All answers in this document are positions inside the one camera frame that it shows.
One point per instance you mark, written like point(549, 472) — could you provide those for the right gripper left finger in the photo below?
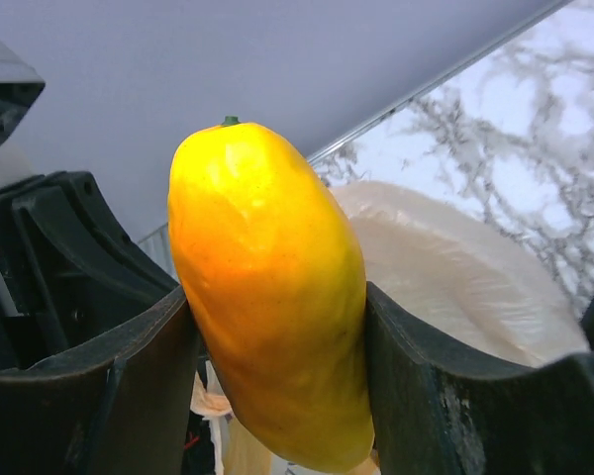
point(115, 404)

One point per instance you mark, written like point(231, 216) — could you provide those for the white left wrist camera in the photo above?
point(20, 87)

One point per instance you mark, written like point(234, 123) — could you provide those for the translucent orange plastic bag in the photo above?
point(452, 273)

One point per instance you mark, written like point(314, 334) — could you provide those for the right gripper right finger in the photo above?
point(442, 407)

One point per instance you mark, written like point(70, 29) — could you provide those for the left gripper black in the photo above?
point(68, 269)

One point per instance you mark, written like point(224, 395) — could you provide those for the orange yellow fake papaya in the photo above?
point(275, 278)

